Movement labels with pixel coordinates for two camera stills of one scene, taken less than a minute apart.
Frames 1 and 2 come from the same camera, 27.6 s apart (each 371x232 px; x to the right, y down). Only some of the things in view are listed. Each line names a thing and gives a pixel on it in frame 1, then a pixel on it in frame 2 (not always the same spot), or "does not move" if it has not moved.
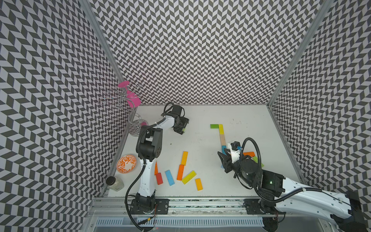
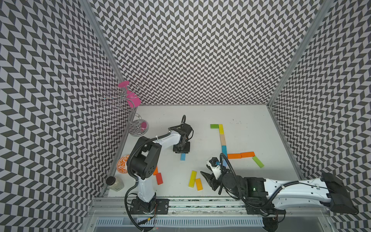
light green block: [255, 159] does not move
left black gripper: [179, 130] to [186, 151]
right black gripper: [227, 162] to [211, 180]
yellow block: [221, 129] does not move
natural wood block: [222, 139] does not move
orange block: [251, 153] does not move
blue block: [169, 177] to [182, 157]
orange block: [156, 168] does not move
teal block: [223, 152] does not move
